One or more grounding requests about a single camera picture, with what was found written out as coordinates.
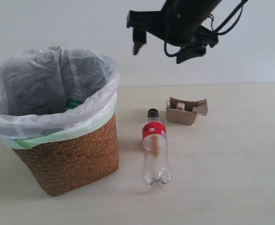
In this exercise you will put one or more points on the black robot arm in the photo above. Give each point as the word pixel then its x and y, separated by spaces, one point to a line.
pixel 201 9

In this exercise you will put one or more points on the woven wicker waste basket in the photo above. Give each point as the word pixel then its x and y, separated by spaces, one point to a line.
pixel 60 167

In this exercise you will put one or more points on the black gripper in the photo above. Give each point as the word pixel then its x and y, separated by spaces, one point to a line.
pixel 175 29

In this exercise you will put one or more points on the brown cardboard tray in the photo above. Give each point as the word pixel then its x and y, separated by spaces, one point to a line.
pixel 184 111

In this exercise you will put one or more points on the red label cola bottle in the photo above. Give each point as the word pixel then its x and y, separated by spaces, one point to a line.
pixel 156 170

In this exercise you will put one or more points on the green label water bottle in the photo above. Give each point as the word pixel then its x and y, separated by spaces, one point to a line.
pixel 76 97

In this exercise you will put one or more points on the translucent white bin liner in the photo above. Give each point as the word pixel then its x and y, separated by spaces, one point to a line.
pixel 35 84

